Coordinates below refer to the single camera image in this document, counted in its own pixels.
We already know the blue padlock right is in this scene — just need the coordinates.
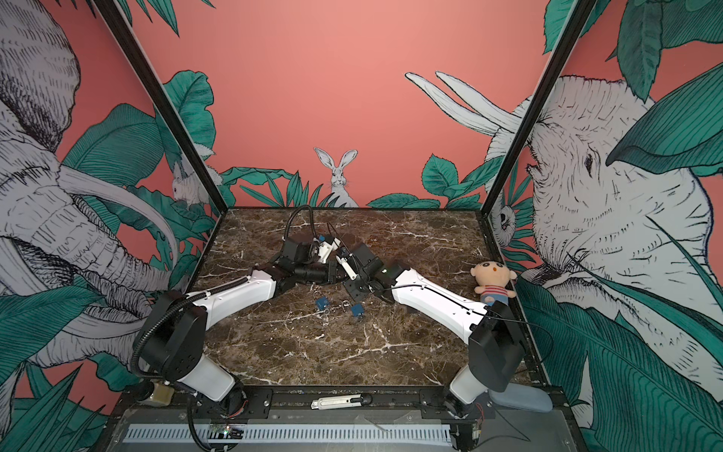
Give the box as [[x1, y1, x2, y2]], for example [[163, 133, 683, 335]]
[[351, 303, 365, 318]]

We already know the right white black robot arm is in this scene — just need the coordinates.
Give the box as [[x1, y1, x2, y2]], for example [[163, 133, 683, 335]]
[[336, 244, 525, 405]]

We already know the white perforated strip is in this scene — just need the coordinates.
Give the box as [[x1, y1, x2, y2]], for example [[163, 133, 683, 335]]
[[122, 424, 452, 446]]

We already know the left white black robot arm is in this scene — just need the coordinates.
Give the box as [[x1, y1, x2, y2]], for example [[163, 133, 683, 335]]
[[130, 237, 348, 412]]

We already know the white utility knife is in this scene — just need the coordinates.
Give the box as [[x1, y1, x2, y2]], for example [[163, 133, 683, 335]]
[[311, 394, 373, 411]]

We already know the blue padlock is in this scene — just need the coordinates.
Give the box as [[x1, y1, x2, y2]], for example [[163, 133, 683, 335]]
[[316, 297, 329, 312], [351, 303, 365, 318]]

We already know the left black frame post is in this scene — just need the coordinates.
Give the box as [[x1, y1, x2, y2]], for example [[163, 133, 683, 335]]
[[92, 0, 228, 216]]

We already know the small green circuit board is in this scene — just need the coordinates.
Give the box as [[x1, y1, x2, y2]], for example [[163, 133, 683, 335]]
[[209, 425, 244, 441]]

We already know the right black frame post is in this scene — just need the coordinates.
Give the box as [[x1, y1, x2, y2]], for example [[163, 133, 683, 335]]
[[481, 0, 596, 217]]

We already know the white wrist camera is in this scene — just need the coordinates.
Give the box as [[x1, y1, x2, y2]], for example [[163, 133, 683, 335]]
[[316, 235, 341, 265], [336, 254, 359, 281]]

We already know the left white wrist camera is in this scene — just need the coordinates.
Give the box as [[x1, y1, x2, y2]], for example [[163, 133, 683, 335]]
[[316, 235, 341, 265]]

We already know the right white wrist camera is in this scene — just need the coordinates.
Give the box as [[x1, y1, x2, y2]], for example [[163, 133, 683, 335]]
[[336, 254, 359, 281]]

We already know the grey oval pad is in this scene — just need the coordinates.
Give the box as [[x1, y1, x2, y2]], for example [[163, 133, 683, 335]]
[[489, 383, 554, 414]]

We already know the black frame post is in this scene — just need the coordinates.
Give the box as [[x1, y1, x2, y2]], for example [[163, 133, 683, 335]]
[[92, 0, 228, 216], [481, 0, 596, 217]]

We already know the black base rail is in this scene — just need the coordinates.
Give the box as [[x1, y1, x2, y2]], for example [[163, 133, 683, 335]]
[[185, 385, 566, 422]]

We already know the blue padlock left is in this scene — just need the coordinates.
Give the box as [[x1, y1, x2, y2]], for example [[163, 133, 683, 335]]
[[316, 297, 329, 312]]

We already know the plush doll striped shirt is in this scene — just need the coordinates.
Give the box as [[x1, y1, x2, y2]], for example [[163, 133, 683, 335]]
[[470, 261, 517, 305]]

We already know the left black corrugated cable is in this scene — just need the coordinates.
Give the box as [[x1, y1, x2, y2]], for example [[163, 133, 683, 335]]
[[283, 204, 317, 244]]

